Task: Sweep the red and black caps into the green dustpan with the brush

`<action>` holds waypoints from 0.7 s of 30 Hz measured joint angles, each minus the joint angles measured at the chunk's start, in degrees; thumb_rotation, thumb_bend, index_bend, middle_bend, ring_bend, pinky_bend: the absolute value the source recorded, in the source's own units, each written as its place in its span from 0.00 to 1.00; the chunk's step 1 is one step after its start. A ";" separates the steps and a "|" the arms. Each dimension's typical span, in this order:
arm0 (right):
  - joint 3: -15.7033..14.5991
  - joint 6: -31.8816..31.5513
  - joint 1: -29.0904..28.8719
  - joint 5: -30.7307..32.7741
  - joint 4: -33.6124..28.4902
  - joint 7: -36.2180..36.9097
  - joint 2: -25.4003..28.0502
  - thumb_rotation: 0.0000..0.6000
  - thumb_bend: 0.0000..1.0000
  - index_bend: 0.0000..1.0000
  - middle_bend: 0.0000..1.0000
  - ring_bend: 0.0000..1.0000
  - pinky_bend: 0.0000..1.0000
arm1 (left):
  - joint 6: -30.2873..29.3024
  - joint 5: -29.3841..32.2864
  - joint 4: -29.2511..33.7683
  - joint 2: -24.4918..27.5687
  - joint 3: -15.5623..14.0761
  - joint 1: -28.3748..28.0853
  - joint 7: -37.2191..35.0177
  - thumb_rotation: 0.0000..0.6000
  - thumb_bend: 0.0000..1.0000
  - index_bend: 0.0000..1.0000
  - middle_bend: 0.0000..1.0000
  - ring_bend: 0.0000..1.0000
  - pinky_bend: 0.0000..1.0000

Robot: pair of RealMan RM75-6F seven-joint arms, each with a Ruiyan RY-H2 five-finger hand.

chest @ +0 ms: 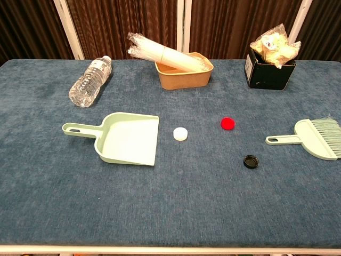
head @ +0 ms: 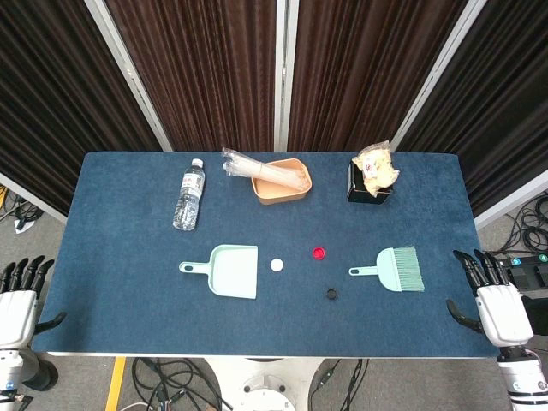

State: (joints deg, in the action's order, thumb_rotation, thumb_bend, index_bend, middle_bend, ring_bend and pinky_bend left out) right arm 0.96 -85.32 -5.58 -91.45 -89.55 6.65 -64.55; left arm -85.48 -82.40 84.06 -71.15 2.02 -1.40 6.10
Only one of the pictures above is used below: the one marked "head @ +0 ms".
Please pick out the white paper scrap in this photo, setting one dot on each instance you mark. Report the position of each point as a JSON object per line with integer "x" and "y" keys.
{"x": 24, "y": 228}

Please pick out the yellow floor tape strip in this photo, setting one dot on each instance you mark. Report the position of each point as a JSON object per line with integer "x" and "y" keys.
{"x": 115, "y": 385}

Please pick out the black cardboard box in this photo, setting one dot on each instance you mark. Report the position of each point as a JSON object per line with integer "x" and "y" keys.
{"x": 357, "y": 188}

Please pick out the black foot pedal board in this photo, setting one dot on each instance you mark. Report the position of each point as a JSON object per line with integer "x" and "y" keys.
{"x": 528, "y": 269}

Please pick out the mint green dustpan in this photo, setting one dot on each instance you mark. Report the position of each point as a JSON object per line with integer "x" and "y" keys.
{"x": 233, "y": 272}

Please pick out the white bottle cap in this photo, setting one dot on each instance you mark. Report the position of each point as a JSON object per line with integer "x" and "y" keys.
{"x": 277, "y": 265}

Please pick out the black bottle cap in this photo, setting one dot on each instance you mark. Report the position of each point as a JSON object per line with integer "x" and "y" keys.
{"x": 331, "y": 294}

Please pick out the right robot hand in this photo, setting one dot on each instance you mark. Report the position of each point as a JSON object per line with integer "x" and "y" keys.
{"x": 503, "y": 314}

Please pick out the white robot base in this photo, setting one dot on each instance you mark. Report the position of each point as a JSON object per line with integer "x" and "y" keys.
{"x": 265, "y": 385}

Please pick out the mint green hand broom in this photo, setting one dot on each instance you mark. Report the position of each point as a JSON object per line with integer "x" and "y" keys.
{"x": 389, "y": 269}

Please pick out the clear plastic water bottle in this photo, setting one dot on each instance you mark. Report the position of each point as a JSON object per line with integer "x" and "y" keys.
{"x": 188, "y": 201}

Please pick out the blue table mat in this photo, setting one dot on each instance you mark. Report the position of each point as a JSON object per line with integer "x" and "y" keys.
{"x": 128, "y": 299}

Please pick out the clear plastic cup stack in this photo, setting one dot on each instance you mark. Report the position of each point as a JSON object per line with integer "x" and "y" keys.
{"x": 257, "y": 169}

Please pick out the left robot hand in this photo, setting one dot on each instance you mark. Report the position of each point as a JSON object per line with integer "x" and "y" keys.
{"x": 17, "y": 317}

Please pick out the tan paper bowl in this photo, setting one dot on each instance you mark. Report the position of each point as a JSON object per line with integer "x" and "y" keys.
{"x": 280, "y": 195}

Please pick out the brown curtain partition panel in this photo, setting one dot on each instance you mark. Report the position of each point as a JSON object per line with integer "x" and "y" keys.
{"x": 364, "y": 73}
{"x": 192, "y": 73}
{"x": 492, "y": 94}
{"x": 51, "y": 85}

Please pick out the yellow snack bag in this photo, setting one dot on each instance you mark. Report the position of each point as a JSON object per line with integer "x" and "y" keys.
{"x": 377, "y": 171}

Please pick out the red bottle cap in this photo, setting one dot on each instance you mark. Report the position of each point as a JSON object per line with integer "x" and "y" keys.
{"x": 319, "y": 253}

